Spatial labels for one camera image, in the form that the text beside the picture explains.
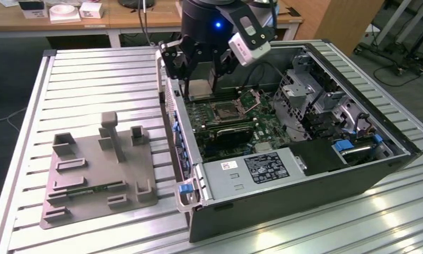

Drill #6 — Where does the blue disk carrier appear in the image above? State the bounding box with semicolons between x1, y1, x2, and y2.
332;139;356;155

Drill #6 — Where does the black wheeled equipment stand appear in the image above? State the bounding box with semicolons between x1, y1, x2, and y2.
353;0;423;77

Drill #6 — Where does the silver CPU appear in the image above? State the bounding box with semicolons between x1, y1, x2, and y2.
188;78;214;101

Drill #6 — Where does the black wire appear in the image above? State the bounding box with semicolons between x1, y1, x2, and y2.
243;65;284;89

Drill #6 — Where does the grey metal drive cage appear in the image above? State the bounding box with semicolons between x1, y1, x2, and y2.
272;54;345;142

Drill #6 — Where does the black graphics card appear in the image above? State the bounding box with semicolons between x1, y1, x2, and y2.
214;126;252;148

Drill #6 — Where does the wooden desk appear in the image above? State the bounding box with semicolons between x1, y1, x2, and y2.
0;0;306;48

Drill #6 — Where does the silver chipset heatsink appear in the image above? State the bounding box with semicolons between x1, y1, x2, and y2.
255;142;279;153

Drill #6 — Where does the small black and white box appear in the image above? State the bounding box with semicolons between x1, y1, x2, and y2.
18;1;46;19

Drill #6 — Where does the green motherboard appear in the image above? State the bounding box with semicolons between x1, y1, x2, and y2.
182;87;292;162

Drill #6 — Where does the CPU socket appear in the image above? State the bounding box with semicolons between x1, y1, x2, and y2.
210;102;246;122

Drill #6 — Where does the black open PC case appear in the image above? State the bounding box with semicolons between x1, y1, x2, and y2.
154;42;423;243

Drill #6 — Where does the metal socket cover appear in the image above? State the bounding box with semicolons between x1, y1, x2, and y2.
234;89;263;113

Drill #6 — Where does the green RAM stick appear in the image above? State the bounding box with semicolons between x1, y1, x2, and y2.
66;185;110;198

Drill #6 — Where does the grey power supply unit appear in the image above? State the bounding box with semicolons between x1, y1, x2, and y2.
200;147;307;201

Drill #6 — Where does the grey parts rack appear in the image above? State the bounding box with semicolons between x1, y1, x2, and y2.
38;111;159;230

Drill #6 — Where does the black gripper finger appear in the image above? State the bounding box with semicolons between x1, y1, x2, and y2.
208;48;242;94
156;37;198;103

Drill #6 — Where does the wooden cabinet panel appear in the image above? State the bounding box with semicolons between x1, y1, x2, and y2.
312;0;384;48

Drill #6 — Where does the black monitor foot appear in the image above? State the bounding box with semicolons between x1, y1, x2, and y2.
118;0;155;8

